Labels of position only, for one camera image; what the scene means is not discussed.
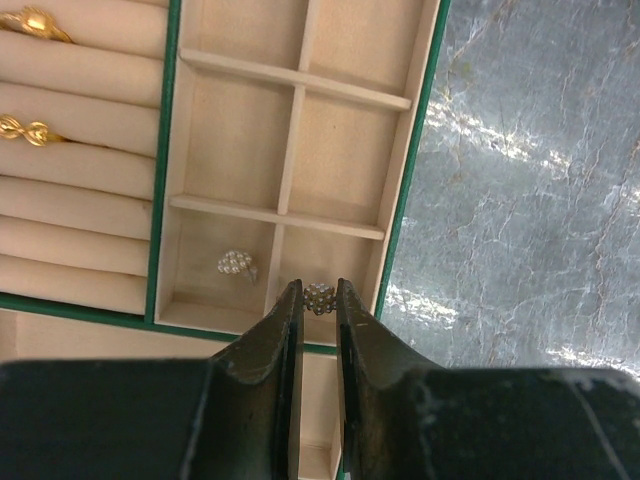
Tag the small beige crumb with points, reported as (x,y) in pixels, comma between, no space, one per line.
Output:
(238,262)
(319,298)

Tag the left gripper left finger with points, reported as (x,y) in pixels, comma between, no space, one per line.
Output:
(233,415)

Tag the green jewelry tray insert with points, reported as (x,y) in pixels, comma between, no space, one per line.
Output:
(141,140)

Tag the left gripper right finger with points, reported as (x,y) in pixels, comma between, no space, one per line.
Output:
(406,417)

